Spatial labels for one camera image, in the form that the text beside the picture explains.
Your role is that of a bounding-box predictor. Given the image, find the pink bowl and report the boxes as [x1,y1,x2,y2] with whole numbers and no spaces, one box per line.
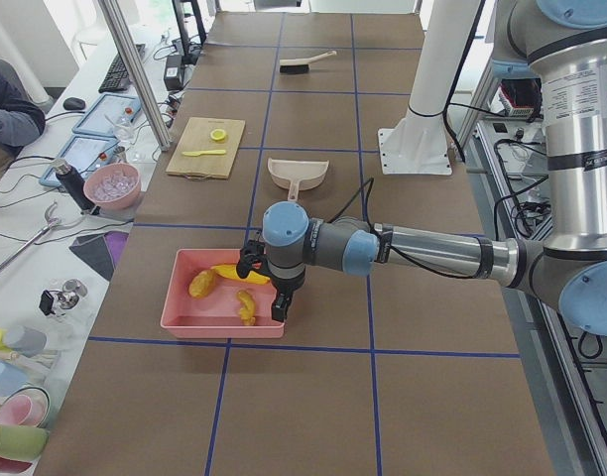
[83,163,141,210]

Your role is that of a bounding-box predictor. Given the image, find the pink cup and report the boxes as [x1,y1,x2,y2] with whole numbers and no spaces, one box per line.
[0,387,51,427]

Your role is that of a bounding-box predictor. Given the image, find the green cup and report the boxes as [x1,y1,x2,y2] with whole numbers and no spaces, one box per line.
[0,425,50,462]

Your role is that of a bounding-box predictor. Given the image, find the grey cup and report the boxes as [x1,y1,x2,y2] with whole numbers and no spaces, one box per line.
[3,324,48,357]

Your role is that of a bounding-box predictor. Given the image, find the pink plastic bin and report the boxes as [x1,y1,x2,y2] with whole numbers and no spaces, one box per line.
[161,249,285,338]

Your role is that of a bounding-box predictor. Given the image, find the black water bottle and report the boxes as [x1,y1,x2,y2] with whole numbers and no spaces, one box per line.
[52,158,95,212]

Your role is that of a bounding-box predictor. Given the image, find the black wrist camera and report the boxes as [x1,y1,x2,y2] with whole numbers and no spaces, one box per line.
[236,239,270,279]

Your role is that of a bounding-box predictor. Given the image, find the teach pendant tablet far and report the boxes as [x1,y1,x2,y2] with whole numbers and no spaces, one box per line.
[71,92,141,137]

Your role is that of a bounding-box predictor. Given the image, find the teach pendant tablet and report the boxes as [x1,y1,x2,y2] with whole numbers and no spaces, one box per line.
[58,134,119,179]
[71,92,141,137]

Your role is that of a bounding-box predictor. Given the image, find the yellow toy corn cob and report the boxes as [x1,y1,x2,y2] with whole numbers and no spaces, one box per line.
[211,264,270,285]

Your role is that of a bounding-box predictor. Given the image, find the blue cup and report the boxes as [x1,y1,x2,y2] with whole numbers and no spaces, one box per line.
[0,360,28,397]

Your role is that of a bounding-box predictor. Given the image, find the toy ginger root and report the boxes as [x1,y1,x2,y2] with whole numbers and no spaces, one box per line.
[236,290,256,326]

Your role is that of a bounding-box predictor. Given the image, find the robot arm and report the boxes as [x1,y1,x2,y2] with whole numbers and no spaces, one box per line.
[261,1,607,336]

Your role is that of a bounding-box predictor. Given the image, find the teach pendant tablet near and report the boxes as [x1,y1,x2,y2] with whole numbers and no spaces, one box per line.
[58,134,119,179]

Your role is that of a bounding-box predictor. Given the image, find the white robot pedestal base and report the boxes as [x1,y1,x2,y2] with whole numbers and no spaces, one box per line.
[378,0,484,176]

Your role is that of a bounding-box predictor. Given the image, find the person forearm dark sleeve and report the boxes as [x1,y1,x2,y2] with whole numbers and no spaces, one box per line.
[0,72,46,155]

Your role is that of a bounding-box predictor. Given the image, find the yellow toy lemon slice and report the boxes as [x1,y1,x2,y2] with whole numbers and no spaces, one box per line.
[209,128,228,142]

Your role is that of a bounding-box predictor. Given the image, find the aluminium frame post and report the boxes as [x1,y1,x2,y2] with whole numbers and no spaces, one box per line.
[98,0,172,152]

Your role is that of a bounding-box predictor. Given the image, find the toy potato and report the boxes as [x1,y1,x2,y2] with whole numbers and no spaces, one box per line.
[188,269,217,298]

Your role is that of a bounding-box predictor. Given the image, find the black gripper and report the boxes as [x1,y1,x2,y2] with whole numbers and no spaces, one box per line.
[271,271,305,321]

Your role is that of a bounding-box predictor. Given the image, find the metal reacher grabber tool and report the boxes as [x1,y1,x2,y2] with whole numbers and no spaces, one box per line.
[0,201,98,274]

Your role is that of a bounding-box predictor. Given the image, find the beige plastic dustpan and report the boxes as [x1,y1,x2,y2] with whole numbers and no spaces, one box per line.
[268,158,329,201]

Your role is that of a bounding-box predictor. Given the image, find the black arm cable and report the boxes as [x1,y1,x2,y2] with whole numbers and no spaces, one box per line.
[327,177,483,279]

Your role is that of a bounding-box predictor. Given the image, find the black computer mouse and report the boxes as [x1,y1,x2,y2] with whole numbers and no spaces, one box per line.
[62,97,86,111]

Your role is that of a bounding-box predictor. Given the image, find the yellow plastic knife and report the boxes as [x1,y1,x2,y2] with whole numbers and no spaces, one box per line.
[182,149,227,158]

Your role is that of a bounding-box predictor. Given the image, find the wooden cutting board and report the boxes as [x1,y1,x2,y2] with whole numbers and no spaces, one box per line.
[166,117,245,179]

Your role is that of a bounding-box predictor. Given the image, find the black keyboard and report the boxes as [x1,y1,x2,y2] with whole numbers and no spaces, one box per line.
[98,54,131,93]

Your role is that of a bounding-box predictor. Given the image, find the beige hand brush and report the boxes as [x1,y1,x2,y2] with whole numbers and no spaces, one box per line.
[279,51,337,75]

